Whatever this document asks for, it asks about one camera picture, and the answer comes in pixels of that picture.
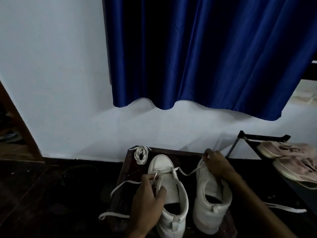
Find person's right hand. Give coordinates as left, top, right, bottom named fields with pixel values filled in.
left=203, top=148, right=240, bottom=182

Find person's left hand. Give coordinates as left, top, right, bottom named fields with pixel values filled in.
left=125, top=174, right=167, bottom=236

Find white shoelace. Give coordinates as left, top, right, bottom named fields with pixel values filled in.
left=133, top=145, right=152, bottom=165
left=98, top=156, right=211, bottom=221

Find person's right forearm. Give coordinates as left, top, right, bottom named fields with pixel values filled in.
left=225, top=174, right=298, bottom=238

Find dark brown plastic stool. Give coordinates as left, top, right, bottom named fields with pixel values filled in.
left=106, top=146, right=239, bottom=238

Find black shoe rack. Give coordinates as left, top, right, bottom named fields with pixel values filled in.
left=225, top=130, right=317, bottom=217

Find pink sneaker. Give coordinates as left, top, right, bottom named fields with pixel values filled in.
left=256, top=141, right=316, bottom=159
left=272, top=157, right=317, bottom=190

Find black sneaker white sole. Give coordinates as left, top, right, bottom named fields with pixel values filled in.
left=264, top=202, right=308, bottom=214

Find white window grille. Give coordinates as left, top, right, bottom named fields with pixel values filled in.
left=288, top=60, right=317, bottom=106

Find blue curtain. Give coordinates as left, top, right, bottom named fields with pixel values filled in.
left=102, top=0, right=317, bottom=122

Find grey slipper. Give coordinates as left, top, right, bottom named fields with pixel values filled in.
left=0, top=130, right=23, bottom=143

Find brown wooden door frame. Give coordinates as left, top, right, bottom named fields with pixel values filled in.
left=0, top=81, right=46, bottom=163

